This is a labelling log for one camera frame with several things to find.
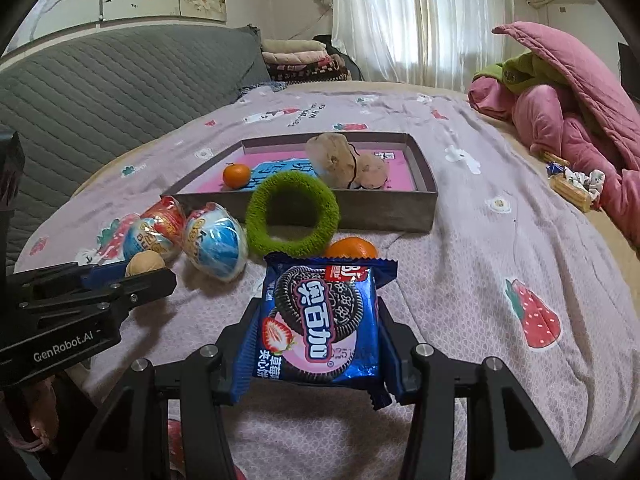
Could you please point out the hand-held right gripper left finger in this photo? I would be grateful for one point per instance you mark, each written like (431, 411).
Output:
(235, 342)

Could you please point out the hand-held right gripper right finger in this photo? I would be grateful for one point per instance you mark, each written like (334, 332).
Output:
(396, 342)

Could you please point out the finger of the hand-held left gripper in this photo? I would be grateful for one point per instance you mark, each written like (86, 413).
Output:
(145, 285)
(107, 272)

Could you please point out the walnut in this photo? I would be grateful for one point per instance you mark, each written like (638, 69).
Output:
(145, 264)

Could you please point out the red blue toy egg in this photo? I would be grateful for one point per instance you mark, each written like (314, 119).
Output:
(157, 227)

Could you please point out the blue cookie packet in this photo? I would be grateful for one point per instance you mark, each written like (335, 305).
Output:
(315, 320)

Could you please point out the shallow grey cardboard box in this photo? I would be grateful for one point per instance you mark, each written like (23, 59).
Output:
(380, 210)

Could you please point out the blue white wrapped toy egg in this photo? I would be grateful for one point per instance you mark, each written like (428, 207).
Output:
(215, 242)

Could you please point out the large orange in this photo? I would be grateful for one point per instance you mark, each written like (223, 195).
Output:
(350, 249)

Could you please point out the strawberry printed blanket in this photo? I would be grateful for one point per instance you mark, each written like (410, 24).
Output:
(475, 270)

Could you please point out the red snack packet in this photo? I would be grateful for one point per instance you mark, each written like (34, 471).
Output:
(175, 445)

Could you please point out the small orange with stem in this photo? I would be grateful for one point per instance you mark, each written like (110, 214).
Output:
(236, 176)

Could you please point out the grey quilted headboard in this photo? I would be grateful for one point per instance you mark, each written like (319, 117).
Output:
(100, 100)

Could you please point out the beige plush toy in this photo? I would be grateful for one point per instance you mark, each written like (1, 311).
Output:
(332, 157)

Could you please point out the blue patterned cloth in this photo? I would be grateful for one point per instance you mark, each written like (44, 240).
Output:
(260, 89)

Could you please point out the wafer snack packet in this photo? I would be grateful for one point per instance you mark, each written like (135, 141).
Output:
(575, 195)

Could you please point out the blue wrapped candy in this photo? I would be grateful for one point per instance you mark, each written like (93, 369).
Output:
(555, 169)

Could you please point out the yellow snack packet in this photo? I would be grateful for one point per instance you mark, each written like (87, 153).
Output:
(555, 158)

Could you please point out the white floral scrunchie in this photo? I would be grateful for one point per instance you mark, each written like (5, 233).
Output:
(592, 180)

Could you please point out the dark patterned folded blanket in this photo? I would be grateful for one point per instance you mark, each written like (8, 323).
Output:
(310, 72)

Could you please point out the pink folded blanket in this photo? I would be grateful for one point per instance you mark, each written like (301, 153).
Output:
(295, 58)

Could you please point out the beige folded blanket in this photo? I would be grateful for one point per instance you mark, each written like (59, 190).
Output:
(292, 45)

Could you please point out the green garment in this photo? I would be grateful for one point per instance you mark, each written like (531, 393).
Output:
(520, 72)

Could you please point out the pink quilt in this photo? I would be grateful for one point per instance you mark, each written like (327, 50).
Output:
(590, 105)

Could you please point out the white sheer curtain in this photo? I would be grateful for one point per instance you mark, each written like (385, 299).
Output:
(420, 20)

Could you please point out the dark wall screen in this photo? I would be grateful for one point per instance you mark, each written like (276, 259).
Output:
(630, 67)

